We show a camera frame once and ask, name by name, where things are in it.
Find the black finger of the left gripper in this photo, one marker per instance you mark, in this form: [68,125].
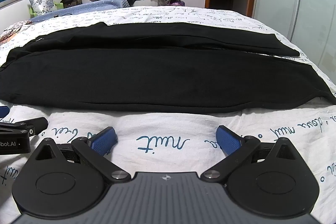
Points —
[32,126]
[4,111]

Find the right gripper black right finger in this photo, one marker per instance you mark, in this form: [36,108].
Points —
[268,179]

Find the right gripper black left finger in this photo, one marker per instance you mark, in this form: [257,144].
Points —
[63,180]

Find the black pants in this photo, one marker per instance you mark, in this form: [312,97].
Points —
[159,67]

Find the colourful patterned cloth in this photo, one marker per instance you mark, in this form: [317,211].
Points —
[12,30]

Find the white bedsheet with blue script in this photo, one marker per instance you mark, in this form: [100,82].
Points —
[170,142]

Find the floral white pillow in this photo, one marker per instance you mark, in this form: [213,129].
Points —
[41,7]

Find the green plastic basket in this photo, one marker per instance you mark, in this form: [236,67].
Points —
[33,14]

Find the light blue blanket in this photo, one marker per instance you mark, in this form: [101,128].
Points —
[100,5]

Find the dark bag by wall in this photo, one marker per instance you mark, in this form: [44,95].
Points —
[70,3]

